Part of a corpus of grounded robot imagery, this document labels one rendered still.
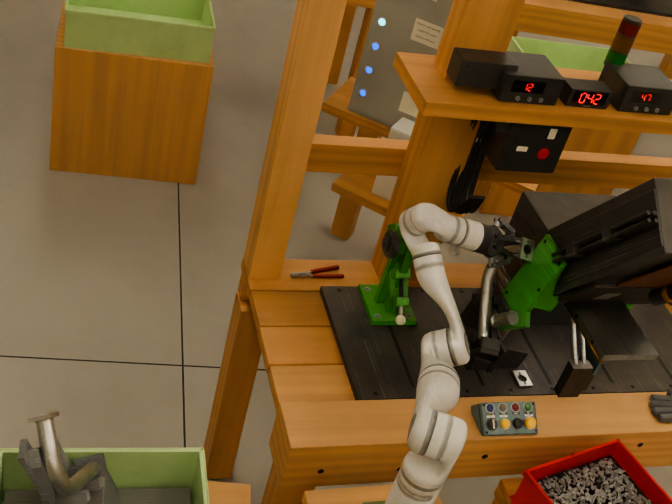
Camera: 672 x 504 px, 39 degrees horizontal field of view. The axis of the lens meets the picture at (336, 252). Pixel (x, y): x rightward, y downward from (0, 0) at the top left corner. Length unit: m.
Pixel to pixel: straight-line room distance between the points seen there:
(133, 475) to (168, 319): 1.70
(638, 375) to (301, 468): 1.02
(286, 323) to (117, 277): 1.51
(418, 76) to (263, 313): 0.74
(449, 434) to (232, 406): 1.26
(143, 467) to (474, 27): 1.26
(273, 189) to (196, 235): 1.77
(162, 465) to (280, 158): 0.81
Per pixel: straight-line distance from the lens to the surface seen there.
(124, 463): 2.06
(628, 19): 2.55
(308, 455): 2.21
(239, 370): 2.85
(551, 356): 2.67
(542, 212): 2.57
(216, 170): 4.60
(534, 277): 2.43
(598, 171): 2.87
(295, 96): 2.28
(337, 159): 2.52
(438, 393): 1.95
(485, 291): 2.51
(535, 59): 2.45
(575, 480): 2.39
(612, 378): 2.70
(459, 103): 2.28
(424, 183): 2.53
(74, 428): 3.33
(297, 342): 2.45
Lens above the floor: 2.53
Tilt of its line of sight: 37 degrees down
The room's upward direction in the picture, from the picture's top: 16 degrees clockwise
